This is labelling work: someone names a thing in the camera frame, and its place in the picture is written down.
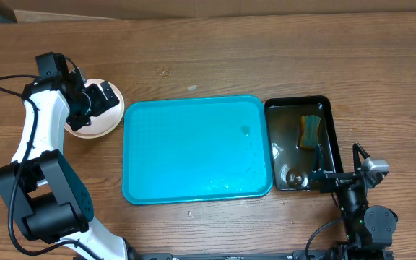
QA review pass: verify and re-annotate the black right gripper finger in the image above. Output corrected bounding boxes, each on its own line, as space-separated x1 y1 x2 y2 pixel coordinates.
312 144 324 173
352 142 371 172

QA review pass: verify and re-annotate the white plate with stain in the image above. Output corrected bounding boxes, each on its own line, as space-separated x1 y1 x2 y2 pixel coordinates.
64 82 125 139

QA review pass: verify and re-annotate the green and yellow sponge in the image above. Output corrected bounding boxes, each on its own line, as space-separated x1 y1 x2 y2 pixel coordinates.
298 115 321 150

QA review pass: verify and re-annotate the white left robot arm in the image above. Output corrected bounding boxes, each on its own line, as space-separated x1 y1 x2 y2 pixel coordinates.
0 79 139 259

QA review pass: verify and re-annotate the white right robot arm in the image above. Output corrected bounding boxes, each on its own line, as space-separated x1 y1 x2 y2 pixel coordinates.
305 143 398 260

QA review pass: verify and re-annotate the black water tray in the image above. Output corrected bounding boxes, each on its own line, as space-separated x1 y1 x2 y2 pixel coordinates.
264 95 343 191

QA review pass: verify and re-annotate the teal plastic tray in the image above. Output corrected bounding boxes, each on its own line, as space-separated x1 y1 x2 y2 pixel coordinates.
122 95 273 205

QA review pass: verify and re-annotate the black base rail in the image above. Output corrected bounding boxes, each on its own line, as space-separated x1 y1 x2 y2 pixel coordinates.
131 249 395 260

